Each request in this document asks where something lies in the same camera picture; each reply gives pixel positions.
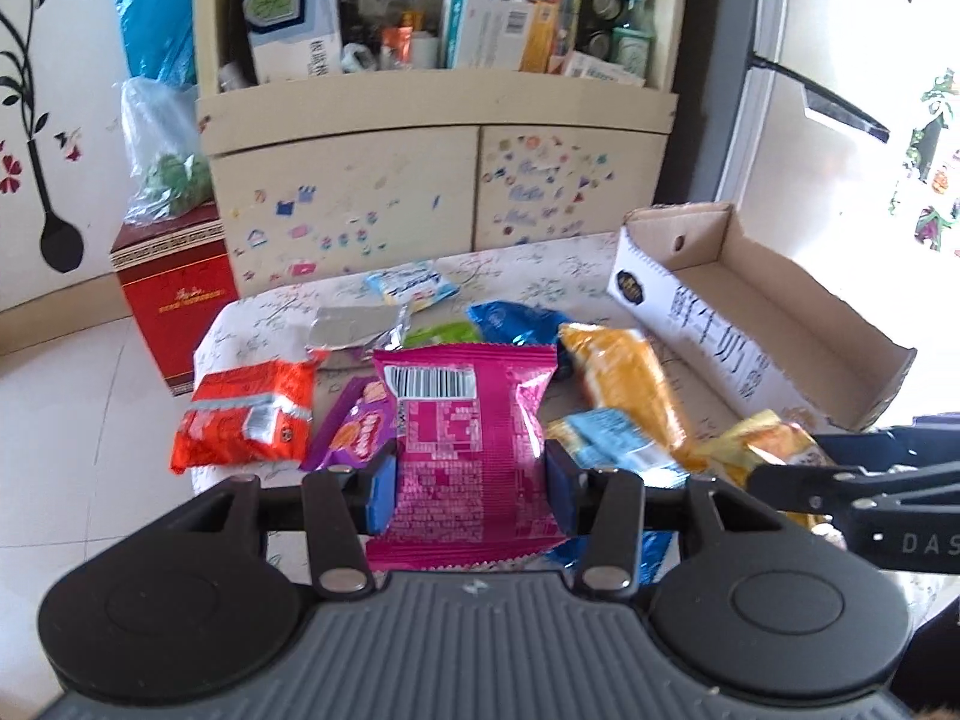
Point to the colourful fridge sticker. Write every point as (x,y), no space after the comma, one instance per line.
(930,225)

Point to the pink snack packet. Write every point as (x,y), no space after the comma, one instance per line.
(465,450)

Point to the green glass bottle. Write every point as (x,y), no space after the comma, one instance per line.
(634,45)

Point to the cardboard box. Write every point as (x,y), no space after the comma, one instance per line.
(720,337)

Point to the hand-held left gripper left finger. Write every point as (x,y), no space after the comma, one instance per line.
(382,491)

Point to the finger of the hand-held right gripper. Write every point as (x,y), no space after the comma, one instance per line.
(900,446)
(817,487)

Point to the flat white box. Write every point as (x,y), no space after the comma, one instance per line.
(600,69)

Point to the red gift box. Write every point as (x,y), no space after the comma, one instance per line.
(180,300)

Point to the yellow snack packet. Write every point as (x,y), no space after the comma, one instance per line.
(765,442)

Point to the blue plastic bag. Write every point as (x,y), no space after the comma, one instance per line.
(154,7)

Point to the purple snack packet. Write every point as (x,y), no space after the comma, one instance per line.
(352,427)

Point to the orange box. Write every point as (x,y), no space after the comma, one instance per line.
(536,37)

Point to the white teal medicine box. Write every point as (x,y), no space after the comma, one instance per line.
(480,30)

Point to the beige cabinet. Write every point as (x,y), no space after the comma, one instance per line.
(337,187)

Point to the small orange sachet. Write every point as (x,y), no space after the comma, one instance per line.
(396,45)

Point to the white refrigerator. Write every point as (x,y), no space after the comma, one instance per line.
(825,187)

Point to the orange-red snack packet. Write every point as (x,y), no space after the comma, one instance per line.
(240,412)

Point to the orange-yellow snack packet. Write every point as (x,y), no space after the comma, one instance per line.
(622,375)

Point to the pale blue snack packet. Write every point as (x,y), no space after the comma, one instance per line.
(615,442)

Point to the silver foil packet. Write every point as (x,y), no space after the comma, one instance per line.
(352,326)

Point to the green snack packet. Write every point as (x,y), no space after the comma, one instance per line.
(446,334)

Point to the blue foil snack packet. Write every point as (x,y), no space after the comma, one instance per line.
(517,322)

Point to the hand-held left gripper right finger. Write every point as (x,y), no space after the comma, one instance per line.
(561,493)

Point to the plastic bag with green contents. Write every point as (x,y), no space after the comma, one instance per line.
(169,172)

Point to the multicolour striped box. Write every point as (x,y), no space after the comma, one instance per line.
(566,22)

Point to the white and blue carton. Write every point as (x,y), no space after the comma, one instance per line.
(296,52)

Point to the light blue white packet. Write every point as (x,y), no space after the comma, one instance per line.
(412,285)

